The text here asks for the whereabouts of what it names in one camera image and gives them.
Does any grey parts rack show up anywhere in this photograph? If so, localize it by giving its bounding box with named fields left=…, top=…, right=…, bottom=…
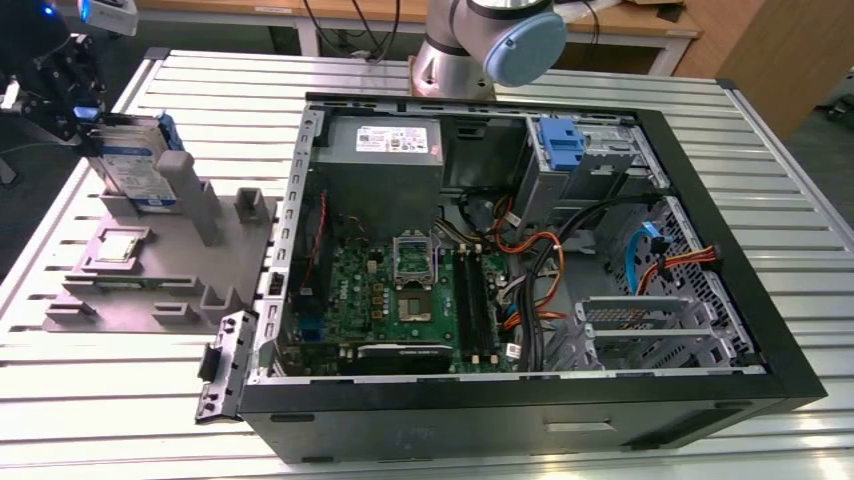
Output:
left=41, top=151, right=286, bottom=334

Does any grey optical drive bay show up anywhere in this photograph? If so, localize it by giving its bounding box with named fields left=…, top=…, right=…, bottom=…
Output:
left=524, top=117, right=669, bottom=231

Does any blue data wire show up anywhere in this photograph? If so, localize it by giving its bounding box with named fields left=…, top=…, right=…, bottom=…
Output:
left=626, top=222, right=673, bottom=296

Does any green RAM stick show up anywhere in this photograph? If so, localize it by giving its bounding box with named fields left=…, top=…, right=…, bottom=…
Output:
left=93, top=279, right=166, bottom=292

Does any CPU socket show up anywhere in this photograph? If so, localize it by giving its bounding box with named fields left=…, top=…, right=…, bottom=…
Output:
left=397, top=291, right=444, bottom=325

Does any blue plastic drive carrier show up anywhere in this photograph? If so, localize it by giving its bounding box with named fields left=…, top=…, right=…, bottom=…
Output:
left=541, top=118, right=588, bottom=172

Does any wooden cabinet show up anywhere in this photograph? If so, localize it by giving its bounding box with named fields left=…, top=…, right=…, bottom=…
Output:
left=673, top=0, right=854, bottom=144

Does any grey power supply unit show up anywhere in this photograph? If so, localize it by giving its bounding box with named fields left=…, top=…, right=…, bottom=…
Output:
left=312, top=115, right=448, bottom=246

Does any metal socket cover frame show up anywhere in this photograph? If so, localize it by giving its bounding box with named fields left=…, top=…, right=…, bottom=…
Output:
left=392, top=232, right=441, bottom=290

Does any silver disk bay cage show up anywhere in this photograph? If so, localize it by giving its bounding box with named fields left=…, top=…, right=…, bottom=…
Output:
left=566, top=294, right=736, bottom=372

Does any red black twisted wire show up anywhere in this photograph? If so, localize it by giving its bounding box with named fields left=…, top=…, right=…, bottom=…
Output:
left=300, top=192, right=332, bottom=296

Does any yellow black wire bundle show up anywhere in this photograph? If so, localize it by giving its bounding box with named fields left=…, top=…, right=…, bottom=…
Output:
left=433, top=217, right=497, bottom=247

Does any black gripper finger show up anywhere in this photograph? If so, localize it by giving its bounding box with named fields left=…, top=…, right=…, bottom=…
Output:
left=34, top=33, right=110, bottom=151

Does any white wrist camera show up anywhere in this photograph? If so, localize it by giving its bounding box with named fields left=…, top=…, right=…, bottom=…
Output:
left=77, top=0, right=141, bottom=37

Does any grey expansion slot retainer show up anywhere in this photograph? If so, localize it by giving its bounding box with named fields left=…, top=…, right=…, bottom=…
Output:
left=194, top=308, right=262, bottom=426

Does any silver CPU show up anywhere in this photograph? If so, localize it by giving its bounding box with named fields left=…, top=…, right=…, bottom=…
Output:
left=93, top=234, right=143, bottom=264

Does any orange red wire bundle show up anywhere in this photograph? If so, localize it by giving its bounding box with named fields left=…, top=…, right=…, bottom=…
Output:
left=494, top=197, right=569, bottom=334

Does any orange power wire black plug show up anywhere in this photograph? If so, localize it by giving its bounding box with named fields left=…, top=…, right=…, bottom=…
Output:
left=637, top=243, right=727, bottom=296

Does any black case fan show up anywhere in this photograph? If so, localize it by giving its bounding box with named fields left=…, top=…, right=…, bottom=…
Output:
left=292, top=187, right=336, bottom=306

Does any black PC case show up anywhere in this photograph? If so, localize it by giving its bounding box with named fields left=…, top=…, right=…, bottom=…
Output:
left=237, top=91, right=829, bottom=464

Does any hard disk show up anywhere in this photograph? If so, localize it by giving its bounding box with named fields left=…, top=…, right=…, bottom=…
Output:
left=73, top=104, right=187, bottom=214

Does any black graphics card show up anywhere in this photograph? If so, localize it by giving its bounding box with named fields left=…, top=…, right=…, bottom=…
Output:
left=337, top=342, right=454, bottom=376

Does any black RAM slot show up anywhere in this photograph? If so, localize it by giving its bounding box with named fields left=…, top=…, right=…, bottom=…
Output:
left=470, top=243, right=502, bottom=365
left=452, top=243, right=484, bottom=365

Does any green motherboard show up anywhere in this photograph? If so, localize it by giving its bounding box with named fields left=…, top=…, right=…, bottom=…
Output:
left=277, top=232, right=529, bottom=376

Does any black cable bundle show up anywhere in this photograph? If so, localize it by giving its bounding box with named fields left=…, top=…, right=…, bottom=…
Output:
left=520, top=192, right=669, bottom=374

